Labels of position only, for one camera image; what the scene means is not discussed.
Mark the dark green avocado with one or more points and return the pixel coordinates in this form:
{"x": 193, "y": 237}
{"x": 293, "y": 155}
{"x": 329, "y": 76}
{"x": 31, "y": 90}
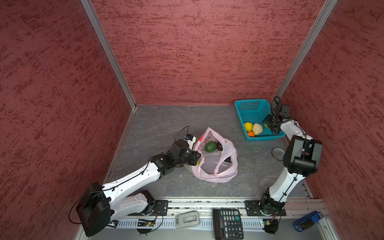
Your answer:
{"x": 211, "y": 146}

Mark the tape roll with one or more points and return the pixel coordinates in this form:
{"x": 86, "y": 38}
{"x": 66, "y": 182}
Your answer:
{"x": 278, "y": 154}

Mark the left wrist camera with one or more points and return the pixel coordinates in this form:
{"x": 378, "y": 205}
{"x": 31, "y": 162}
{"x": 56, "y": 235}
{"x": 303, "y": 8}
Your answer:
{"x": 182, "y": 148}

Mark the beige potato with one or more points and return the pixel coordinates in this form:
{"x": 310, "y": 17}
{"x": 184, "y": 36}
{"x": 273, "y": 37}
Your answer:
{"x": 257, "y": 129}

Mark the black calculator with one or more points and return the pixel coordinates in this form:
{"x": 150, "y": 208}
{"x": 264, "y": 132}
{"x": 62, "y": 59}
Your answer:
{"x": 227, "y": 224}

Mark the blue black device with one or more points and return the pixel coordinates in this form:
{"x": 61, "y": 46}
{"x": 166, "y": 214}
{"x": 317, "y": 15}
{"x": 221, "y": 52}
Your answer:
{"x": 308, "y": 221}

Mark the left circuit board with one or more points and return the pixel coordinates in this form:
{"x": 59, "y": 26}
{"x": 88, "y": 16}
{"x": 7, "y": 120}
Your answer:
{"x": 146, "y": 223}

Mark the aluminium corner post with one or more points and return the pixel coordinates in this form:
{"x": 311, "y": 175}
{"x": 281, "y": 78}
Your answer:
{"x": 317, "y": 26}
{"x": 97, "y": 26}

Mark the teal plastic perforated basket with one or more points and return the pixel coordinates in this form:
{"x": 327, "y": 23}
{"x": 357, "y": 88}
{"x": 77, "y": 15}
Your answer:
{"x": 255, "y": 111}

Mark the yellow fruit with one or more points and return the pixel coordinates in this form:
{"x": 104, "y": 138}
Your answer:
{"x": 248, "y": 126}

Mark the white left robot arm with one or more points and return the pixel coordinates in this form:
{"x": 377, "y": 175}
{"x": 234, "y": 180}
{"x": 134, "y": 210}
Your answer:
{"x": 101, "y": 204}

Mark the aluminium corner post left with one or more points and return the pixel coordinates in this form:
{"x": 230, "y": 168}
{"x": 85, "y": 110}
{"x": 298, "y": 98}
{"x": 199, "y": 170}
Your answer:
{"x": 97, "y": 26}

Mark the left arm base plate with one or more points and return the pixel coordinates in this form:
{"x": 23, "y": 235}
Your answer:
{"x": 160, "y": 206}

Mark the pink plastic bag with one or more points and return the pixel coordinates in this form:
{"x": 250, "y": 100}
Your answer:
{"x": 215, "y": 167}

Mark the aluminium corner post right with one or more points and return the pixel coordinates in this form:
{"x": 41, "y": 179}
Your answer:
{"x": 317, "y": 26}

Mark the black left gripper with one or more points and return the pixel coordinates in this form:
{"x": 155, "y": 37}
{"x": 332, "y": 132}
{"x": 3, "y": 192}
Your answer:
{"x": 195, "y": 156}

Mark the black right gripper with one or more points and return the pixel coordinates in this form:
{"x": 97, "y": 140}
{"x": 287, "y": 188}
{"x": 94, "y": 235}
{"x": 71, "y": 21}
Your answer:
{"x": 266, "y": 120}

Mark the dark purple mangosteen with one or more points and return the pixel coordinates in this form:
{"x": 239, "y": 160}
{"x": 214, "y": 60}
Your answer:
{"x": 219, "y": 147}

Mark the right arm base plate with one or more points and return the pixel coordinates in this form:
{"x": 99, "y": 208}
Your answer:
{"x": 252, "y": 208}

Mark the aluminium front rail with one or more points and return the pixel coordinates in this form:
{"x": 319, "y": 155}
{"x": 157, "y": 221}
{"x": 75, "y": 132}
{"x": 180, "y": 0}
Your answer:
{"x": 293, "y": 207}

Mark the grey plastic device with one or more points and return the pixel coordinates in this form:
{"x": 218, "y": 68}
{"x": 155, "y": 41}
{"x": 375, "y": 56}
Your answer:
{"x": 187, "y": 220}

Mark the orange fruit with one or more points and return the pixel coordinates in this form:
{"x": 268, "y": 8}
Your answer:
{"x": 251, "y": 134}

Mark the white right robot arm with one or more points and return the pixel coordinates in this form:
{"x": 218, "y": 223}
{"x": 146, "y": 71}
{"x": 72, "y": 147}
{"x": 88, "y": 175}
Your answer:
{"x": 301, "y": 159}

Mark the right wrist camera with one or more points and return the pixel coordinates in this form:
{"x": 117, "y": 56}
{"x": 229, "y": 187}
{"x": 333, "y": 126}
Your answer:
{"x": 282, "y": 111}

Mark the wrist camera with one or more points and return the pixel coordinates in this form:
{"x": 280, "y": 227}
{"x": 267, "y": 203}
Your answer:
{"x": 182, "y": 148}
{"x": 282, "y": 111}

